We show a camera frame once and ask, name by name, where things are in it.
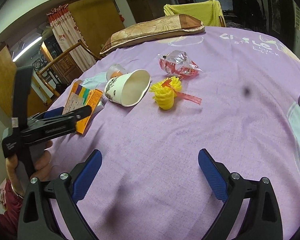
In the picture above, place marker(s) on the white floral paper cup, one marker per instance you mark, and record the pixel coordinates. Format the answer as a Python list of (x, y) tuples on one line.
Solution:
[(127, 90)]

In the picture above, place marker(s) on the clear jelly cup orange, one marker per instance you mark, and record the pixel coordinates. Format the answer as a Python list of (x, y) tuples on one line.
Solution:
[(115, 70)]

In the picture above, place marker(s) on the person's left hand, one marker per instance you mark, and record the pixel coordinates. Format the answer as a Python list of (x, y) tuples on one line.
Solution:
[(42, 167)]

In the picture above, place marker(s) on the fluorescent ceiling light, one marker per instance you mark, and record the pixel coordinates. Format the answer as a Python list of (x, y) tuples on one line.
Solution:
[(24, 50)]

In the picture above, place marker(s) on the yellow foam fruit net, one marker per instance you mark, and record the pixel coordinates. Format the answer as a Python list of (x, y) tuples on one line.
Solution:
[(164, 92)]

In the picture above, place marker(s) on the dark hanging coat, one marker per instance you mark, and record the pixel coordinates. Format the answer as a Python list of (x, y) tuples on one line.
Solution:
[(249, 14)]

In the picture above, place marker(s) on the brown patterned pillow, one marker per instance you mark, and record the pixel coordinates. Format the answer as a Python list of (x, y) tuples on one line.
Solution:
[(157, 29)]

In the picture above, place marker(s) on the orange medicine box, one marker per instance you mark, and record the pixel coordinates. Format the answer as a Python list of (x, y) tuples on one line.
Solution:
[(79, 97)]

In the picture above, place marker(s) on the yellow-green cloth on chair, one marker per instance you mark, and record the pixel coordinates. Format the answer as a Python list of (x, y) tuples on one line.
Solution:
[(209, 12)]

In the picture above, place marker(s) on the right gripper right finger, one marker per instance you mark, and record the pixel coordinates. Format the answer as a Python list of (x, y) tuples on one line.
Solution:
[(262, 218)]

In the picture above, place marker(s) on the purple bed sheet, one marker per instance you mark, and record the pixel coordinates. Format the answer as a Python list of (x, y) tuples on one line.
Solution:
[(150, 185)]

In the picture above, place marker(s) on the red white curtain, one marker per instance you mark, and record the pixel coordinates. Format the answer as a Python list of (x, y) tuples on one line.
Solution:
[(67, 34)]

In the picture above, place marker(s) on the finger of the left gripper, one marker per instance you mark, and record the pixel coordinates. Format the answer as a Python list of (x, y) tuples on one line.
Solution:
[(75, 113)]

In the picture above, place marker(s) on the clear red plastic wrapper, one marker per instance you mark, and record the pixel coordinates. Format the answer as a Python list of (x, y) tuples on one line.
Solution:
[(177, 63)]

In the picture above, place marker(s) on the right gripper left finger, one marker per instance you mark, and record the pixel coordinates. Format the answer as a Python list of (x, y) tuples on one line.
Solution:
[(37, 219)]

